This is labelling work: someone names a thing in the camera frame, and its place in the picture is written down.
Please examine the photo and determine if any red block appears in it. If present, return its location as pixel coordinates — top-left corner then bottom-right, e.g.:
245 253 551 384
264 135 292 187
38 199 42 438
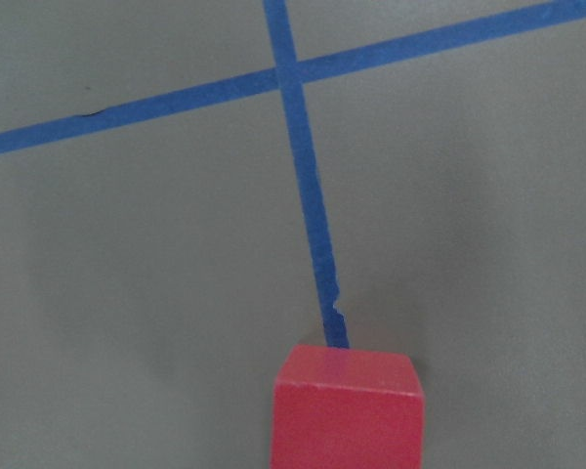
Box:
270 344 425 468

